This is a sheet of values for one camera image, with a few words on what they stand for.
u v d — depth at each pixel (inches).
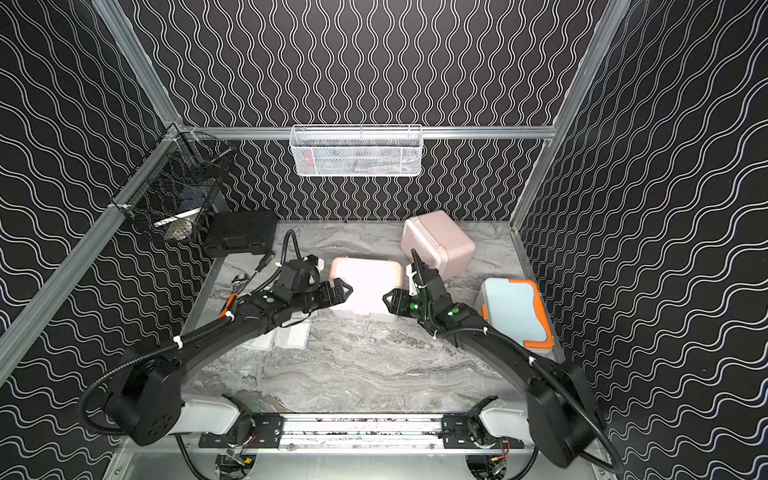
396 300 29.1
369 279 33.0
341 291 30.5
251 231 43.9
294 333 35.5
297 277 26.0
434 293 24.8
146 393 16.5
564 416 16.2
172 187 36.4
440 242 36.7
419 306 27.7
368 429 30.0
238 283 39.9
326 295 29.5
